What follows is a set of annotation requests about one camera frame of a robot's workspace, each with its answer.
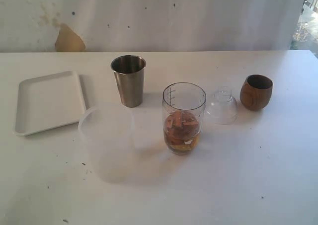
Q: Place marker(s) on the clear plastic shaker cup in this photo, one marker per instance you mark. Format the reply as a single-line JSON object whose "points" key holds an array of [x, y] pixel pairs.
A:
{"points": [[183, 107]]}

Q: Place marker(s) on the gold coins and cork pieces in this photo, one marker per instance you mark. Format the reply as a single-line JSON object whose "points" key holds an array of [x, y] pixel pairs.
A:
{"points": [[181, 131]]}

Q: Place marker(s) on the stainless steel cup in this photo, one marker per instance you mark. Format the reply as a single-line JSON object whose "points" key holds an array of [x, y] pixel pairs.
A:
{"points": [[129, 75]]}

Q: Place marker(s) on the clear dome lid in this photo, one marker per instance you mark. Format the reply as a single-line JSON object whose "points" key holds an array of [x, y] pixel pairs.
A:
{"points": [[222, 107]]}

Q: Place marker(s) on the brown wooden cup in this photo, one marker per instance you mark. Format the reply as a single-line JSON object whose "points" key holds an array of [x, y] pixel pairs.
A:
{"points": [[256, 92]]}

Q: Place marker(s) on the white square tray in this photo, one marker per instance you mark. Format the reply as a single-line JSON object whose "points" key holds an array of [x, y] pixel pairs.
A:
{"points": [[48, 102]]}

